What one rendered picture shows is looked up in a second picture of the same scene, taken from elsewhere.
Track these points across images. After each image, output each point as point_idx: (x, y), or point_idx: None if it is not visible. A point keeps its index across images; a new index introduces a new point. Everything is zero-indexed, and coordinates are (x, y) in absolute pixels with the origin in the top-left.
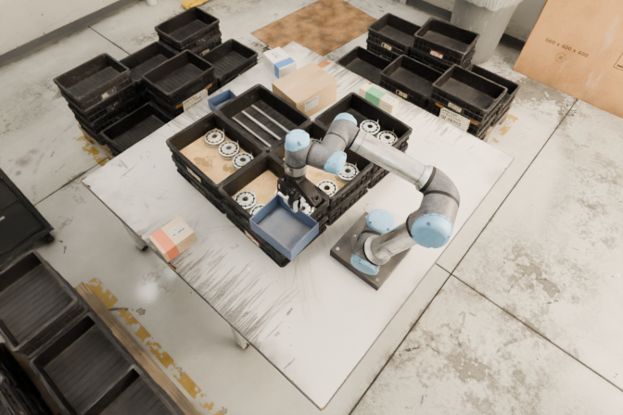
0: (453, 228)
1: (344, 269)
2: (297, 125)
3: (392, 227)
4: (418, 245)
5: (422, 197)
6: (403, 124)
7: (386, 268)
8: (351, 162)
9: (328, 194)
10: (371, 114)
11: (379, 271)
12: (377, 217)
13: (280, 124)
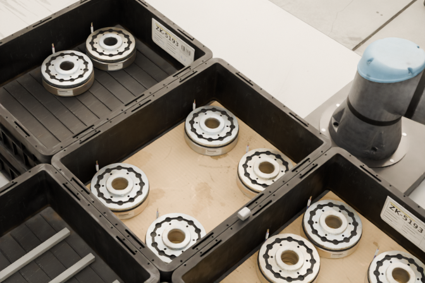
0: (298, 26)
1: (413, 199)
2: (9, 230)
3: (412, 42)
4: (339, 78)
5: (227, 54)
6: None
7: (412, 123)
8: (174, 119)
9: (285, 167)
10: (26, 56)
11: (422, 134)
12: (393, 57)
13: (0, 272)
